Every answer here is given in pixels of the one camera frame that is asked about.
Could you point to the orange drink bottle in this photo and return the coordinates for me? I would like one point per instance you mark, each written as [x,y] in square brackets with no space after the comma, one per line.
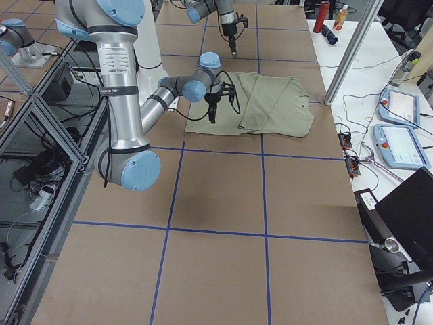
[338,24]

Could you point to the grey water bottle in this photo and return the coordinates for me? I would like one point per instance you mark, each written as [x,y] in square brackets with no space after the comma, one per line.
[401,74]

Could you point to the dark folded umbrella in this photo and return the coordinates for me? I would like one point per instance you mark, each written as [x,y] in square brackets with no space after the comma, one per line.
[329,35]

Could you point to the lower teach pendant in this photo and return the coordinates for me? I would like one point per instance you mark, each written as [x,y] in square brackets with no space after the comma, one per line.
[400,147]

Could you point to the white power strip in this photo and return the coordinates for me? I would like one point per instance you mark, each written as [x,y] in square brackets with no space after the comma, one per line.
[43,199]

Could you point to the teach pendant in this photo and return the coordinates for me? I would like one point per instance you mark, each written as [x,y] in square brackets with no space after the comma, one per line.
[399,107]
[400,147]

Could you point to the aluminium frame post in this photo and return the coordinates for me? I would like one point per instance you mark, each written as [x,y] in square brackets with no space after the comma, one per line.
[354,45]

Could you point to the red bottle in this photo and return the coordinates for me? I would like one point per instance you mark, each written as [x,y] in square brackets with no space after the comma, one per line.
[321,16]

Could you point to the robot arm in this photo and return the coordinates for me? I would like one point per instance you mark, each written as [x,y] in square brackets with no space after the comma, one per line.
[137,89]
[197,10]

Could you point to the upper teach pendant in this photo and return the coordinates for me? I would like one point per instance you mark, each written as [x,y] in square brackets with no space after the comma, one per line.
[399,107]

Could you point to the black power box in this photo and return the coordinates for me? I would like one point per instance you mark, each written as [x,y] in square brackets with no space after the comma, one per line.
[61,85]

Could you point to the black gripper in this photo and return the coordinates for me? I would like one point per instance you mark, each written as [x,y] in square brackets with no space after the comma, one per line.
[212,100]
[229,30]

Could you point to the olive green long-sleeve shirt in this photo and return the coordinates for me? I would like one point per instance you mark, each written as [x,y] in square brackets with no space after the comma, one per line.
[266,105]

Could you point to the orange terminal block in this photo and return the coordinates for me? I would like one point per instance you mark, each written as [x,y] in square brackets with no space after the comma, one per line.
[345,141]
[352,165]

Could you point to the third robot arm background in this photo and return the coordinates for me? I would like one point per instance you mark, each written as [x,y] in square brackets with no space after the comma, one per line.
[18,43]

